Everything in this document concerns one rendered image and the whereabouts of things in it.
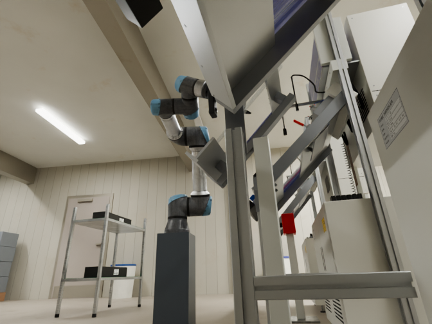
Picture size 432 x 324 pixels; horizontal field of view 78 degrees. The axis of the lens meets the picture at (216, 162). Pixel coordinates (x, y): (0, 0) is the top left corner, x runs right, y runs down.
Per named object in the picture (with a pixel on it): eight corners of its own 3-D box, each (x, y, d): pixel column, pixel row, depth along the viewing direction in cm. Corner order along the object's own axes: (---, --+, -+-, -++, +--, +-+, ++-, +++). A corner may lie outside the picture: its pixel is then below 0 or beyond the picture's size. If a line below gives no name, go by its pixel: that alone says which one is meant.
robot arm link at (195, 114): (177, 112, 131) (174, 92, 124) (200, 112, 131) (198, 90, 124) (175, 121, 125) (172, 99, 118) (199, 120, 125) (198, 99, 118)
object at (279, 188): (259, 191, 134) (254, 188, 136) (268, 216, 194) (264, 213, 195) (284, 164, 137) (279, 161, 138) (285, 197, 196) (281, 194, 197)
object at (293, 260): (285, 323, 190) (272, 213, 220) (285, 317, 211) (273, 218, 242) (320, 323, 185) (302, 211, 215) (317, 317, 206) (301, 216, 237)
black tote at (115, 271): (97, 277, 286) (99, 266, 290) (83, 278, 289) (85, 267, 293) (126, 276, 337) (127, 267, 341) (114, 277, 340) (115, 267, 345)
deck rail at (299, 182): (269, 220, 192) (263, 215, 195) (269, 220, 194) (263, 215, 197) (332, 149, 201) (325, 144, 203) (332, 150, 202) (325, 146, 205)
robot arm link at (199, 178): (189, 215, 168) (186, 128, 169) (213, 214, 168) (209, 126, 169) (186, 218, 156) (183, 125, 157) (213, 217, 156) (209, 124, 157)
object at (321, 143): (311, 142, 138) (303, 136, 140) (304, 181, 197) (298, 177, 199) (351, 97, 141) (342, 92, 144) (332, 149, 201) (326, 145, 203)
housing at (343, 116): (348, 103, 140) (325, 90, 146) (333, 144, 184) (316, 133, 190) (358, 93, 141) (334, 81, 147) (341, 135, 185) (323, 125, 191)
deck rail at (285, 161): (261, 195, 131) (252, 188, 134) (261, 197, 133) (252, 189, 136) (352, 95, 140) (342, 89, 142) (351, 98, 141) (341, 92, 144)
